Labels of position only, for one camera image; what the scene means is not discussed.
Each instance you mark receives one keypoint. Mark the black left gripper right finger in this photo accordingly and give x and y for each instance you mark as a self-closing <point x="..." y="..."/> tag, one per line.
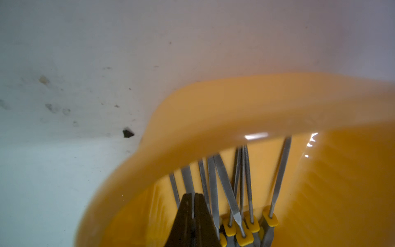
<point x="205" y="234"/>

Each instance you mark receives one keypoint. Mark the yellow plastic storage tray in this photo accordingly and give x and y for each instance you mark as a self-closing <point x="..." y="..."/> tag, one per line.
<point x="339" y="184"/>

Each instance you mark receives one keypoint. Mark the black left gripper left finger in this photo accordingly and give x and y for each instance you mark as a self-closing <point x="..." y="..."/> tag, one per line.
<point x="181" y="232"/>

